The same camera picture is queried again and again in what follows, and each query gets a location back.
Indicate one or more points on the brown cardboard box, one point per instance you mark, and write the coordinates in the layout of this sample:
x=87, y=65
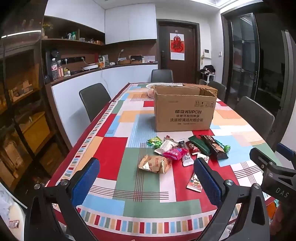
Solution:
x=185, y=111

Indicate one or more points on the colourful patchwork tablecloth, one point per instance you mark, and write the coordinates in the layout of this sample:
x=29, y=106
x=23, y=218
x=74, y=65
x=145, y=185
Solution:
x=129, y=166

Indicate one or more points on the white plastic bag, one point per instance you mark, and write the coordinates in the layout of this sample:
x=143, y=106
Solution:
x=10, y=208

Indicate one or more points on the white wall cabinets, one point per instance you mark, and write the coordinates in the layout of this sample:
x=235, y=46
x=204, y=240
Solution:
x=129, y=23

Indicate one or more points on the green lollipop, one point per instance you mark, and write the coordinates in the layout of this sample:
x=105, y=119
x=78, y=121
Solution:
x=226, y=148

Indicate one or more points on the glass sliding door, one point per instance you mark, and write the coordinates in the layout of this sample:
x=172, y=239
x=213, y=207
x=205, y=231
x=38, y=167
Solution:
x=245, y=46

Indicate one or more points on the green yellow candy packet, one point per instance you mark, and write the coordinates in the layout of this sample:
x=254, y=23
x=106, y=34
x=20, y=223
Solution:
x=152, y=140

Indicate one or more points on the wooden wall shelf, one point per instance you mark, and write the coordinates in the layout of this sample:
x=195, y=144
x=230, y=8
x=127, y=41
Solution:
x=69, y=42

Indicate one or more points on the clear water bottle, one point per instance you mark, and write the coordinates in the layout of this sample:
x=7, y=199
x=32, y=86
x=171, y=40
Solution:
x=54, y=69

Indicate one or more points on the gold foil snack packet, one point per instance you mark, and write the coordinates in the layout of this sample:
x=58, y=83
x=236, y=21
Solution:
x=155, y=163

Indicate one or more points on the dark grey dining chair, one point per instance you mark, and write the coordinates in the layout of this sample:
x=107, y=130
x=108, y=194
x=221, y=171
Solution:
x=218, y=89
x=254, y=115
x=94, y=99
x=161, y=75

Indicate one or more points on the pink label bottle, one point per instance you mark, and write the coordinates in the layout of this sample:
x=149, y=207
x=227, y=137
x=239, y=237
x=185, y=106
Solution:
x=60, y=69

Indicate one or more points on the wicker basket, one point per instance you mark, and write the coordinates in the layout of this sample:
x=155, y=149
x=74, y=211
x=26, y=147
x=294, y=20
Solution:
x=123, y=61

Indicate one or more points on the wooden shelf with bottles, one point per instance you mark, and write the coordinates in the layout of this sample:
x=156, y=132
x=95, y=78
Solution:
x=69, y=104

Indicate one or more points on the person's right hand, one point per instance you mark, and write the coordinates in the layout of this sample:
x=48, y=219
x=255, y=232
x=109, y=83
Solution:
x=279, y=219

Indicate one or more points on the green candy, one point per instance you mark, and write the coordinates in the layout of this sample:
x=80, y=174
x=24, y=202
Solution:
x=158, y=145

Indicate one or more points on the white cooking pan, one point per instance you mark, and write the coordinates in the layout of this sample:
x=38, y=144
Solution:
x=89, y=67

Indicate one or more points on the black cloth on white chair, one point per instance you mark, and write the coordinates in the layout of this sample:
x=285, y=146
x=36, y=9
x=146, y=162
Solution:
x=208, y=69

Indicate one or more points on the red small snack packet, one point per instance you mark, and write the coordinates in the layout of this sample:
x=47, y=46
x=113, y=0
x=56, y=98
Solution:
x=192, y=148

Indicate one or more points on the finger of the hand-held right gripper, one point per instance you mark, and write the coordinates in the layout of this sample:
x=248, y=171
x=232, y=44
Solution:
x=288, y=154
x=260, y=157

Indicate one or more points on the pink snack packet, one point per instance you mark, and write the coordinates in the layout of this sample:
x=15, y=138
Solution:
x=175, y=153

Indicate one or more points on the red door poster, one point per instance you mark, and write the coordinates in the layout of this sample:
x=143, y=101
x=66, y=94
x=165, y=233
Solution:
x=177, y=46

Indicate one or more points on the black biscuit packet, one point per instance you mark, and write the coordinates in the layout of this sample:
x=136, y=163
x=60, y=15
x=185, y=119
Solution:
x=214, y=147

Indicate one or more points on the black white snack bar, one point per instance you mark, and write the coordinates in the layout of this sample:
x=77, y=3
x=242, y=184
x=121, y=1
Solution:
x=203, y=157

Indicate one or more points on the black countertop appliance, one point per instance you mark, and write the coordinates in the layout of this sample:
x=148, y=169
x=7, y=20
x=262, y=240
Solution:
x=49, y=60

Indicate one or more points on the small white red packet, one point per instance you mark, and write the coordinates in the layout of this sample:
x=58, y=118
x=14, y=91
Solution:
x=187, y=160

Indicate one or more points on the dark wooden door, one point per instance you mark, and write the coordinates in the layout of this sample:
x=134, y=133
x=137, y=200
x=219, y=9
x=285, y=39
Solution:
x=166, y=60

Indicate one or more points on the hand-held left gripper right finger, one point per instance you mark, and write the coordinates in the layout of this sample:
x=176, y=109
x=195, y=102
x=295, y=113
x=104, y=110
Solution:
x=207, y=183

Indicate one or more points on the white wall intercom panel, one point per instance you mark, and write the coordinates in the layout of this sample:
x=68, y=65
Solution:
x=207, y=53

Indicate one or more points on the dark green long packet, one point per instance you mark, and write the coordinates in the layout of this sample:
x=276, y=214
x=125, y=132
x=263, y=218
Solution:
x=200, y=144

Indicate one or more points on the grey white snack packet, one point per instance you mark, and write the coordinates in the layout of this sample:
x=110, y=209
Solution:
x=165, y=145

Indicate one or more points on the orange red snack packet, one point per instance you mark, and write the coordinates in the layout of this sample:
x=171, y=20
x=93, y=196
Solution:
x=195, y=183

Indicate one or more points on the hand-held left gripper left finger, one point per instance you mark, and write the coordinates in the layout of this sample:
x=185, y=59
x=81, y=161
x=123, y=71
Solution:
x=84, y=183

